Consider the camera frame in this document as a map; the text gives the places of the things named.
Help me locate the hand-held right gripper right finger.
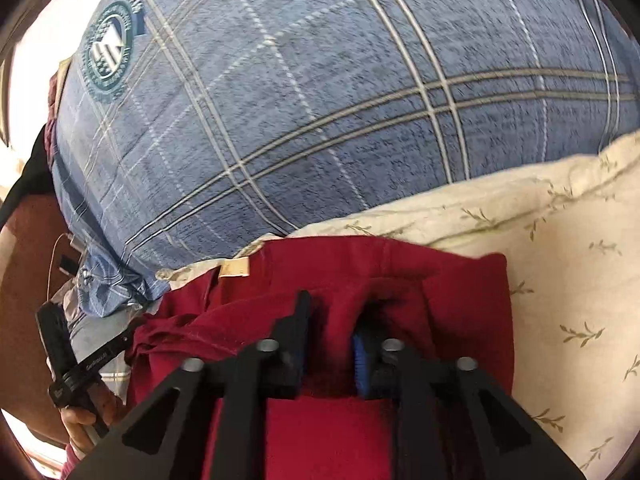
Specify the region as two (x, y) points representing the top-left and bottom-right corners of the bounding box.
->
(352, 310), (589, 480)

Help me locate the person's left forearm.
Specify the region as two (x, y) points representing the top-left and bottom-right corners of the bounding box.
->
(59, 442), (94, 480)

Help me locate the person's left hand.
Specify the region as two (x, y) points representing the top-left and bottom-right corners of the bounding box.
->
(59, 394), (129, 462)

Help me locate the dark cloth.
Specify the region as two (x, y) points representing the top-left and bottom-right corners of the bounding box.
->
(0, 125), (55, 232)

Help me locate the blue plaid duvet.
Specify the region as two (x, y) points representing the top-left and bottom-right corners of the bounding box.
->
(47, 0), (637, 322)

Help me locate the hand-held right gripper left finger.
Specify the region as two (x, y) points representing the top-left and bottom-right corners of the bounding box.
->
(65, 290), (314, 480)

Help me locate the thin white cable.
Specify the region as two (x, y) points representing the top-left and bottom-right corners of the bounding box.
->
(47, 232), (69, 306)

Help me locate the red fleece sweater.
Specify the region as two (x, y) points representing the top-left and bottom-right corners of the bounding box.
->
(122, 235), (517, 480)

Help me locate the cream leaf-print cloth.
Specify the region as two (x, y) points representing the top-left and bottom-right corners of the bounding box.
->
(155, 130), (640, 475)

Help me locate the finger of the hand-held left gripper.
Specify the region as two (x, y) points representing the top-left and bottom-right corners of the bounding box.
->
(102, 317), (147, 363)

